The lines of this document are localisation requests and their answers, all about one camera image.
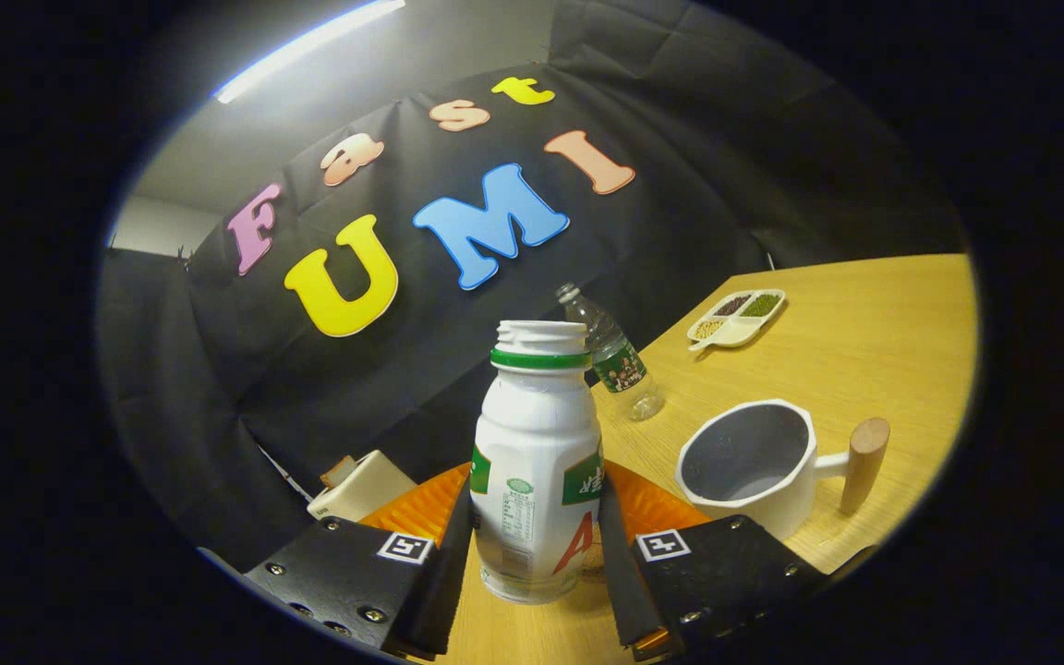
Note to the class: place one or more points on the green mung beans heap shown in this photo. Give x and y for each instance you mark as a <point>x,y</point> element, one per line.
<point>761,305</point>

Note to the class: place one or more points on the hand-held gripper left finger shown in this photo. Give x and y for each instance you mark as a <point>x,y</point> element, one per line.
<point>440,582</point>

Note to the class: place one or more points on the cream white toaster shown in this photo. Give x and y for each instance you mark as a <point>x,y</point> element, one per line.
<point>370,489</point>

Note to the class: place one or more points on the wooden table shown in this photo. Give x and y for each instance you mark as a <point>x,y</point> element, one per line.
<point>864,369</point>

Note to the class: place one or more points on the white juice bottle green label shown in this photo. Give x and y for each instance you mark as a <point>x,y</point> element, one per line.
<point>532,443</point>

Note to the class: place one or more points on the white divided dish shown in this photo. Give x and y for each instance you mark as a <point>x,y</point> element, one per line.
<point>740,331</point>

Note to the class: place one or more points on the clear plastic water bottle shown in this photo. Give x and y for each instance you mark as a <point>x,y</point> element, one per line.
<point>624,369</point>

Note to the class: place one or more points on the dark beans heap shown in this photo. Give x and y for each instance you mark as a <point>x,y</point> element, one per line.
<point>731,306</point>

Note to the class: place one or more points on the toast slice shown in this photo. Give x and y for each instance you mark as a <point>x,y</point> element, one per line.
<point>338,471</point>

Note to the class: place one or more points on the yellow soybeans heap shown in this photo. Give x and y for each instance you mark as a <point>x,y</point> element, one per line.
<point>708,330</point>

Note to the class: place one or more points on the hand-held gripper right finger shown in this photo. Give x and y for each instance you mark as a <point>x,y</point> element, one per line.
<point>624,582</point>

